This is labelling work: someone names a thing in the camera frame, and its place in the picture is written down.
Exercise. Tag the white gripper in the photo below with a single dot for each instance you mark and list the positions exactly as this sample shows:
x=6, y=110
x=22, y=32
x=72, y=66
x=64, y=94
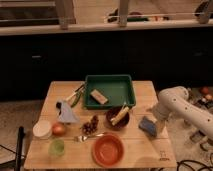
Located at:
x=160, y=124

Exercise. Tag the blue sponge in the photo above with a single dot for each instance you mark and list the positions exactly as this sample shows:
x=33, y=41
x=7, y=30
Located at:
x=148, y=126

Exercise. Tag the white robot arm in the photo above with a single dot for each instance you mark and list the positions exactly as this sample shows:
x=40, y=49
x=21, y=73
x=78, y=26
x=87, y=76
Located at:
x=175, y=100

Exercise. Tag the dark brown bowl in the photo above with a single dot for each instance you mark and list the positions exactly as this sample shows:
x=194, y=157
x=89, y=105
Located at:
x=112, y=113

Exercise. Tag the red bowl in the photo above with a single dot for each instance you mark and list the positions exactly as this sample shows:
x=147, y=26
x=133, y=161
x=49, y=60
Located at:
x=107, y=151

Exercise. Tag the white bowl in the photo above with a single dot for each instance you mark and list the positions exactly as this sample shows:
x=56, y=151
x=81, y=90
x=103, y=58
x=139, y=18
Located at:
x=42, y=129

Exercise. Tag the corn cob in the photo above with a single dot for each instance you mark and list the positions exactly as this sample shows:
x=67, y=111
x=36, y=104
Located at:
x=120, y=115

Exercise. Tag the tan block in tray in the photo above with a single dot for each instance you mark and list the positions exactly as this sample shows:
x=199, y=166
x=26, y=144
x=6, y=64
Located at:
x=98, y=96

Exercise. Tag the green plastic tray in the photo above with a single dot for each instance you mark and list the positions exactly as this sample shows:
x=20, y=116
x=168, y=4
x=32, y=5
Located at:
x=118, y=89

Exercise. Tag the bunch of dark grapes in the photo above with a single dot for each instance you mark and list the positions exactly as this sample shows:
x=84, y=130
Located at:
x=90, y=127

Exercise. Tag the silver fork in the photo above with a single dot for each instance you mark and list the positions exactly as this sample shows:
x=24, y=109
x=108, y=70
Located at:
x=83, y=138

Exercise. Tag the green chili pepper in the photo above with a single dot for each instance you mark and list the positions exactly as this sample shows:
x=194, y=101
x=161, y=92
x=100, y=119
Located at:
x=77, y=98

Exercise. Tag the wooden folding table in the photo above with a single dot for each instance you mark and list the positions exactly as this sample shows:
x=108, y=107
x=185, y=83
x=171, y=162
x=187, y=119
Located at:
x=140, y=151

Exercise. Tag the light blue cloth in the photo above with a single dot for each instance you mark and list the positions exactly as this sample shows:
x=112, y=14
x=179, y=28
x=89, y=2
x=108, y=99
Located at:
x=66, y=115

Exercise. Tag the orange onion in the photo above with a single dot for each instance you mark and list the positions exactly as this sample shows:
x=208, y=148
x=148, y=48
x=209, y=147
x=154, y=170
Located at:
x=58, y=129

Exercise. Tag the green cup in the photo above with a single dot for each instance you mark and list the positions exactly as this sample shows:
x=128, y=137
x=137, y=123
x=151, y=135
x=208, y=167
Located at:
x=56, y=147

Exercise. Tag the white handled knife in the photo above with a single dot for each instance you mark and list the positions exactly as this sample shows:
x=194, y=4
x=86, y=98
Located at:
x=74, y=93

